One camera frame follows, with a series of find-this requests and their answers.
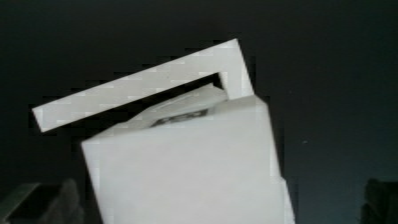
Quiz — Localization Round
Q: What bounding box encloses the white cabinet top block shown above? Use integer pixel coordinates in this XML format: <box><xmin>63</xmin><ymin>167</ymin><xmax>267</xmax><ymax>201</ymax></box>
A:
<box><xmin>81</xmin><ymin>85</ymin><xmax>294</xmax><ymax>224</ymax></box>

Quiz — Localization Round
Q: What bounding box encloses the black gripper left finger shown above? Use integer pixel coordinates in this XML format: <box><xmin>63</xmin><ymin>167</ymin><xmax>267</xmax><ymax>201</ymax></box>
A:
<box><xmin>0</xmin><ymin>179</ymin><xmax>84</xmax><ymax>224</ymax></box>

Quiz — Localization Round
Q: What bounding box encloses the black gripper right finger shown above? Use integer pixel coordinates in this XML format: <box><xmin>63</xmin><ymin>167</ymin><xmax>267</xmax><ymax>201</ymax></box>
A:
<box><xmin>360</xmin><ymin>179</ymin><xmax>398</xmax><ymax>224</ymax></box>

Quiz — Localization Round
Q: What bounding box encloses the white U-shaped obstacle fence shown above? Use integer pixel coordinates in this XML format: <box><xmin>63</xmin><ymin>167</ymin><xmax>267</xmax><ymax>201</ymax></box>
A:
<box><xmin>31</xmin><ymin>39</ymin><xmax>253</xmax><ymax>132</ymax></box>

